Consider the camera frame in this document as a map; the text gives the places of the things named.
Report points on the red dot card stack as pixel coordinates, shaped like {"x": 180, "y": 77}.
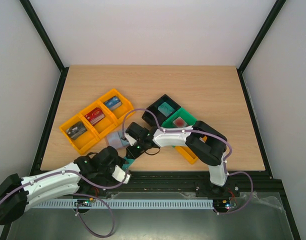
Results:
{"x": 179, "y": 122}

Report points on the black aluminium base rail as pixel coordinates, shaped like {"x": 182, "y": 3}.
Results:
{"x": 199, "y": 183}

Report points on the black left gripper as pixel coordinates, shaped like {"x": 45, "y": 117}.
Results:
{"x": 120, "y": 160}

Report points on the teal card stack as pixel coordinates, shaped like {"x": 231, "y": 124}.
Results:
{"x": 166, "y": 109}

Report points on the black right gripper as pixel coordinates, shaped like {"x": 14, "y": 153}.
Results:
{"x": 132, "y": 149}

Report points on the yellow single storage bin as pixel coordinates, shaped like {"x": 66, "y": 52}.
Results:
{"x": 187, "y": 153}

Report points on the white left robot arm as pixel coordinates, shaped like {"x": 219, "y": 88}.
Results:
{"x": 20, "y": 194}

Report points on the blue card stack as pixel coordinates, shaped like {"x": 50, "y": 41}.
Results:
{"x": 113, "y": 103}

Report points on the yellow triple storage bin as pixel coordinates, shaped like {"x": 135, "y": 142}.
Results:
{"x": 95, "y": 134}

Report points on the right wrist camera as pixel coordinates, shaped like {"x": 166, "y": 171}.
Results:
{"x": 130, "y": 139}

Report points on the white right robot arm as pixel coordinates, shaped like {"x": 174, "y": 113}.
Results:
{"x": 207, "y": 144}

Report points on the black card stack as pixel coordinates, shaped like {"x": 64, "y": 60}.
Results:
{"x": 76, "y": 130}

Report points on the black storage bin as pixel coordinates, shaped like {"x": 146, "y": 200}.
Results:
{"x": 150, "y": 120}

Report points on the white slotted cable duct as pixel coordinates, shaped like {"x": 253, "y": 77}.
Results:
{"x": 129, "y": 204}

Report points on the green storage bin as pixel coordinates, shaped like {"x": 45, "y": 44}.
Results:
{"x": 190, "y": 119}

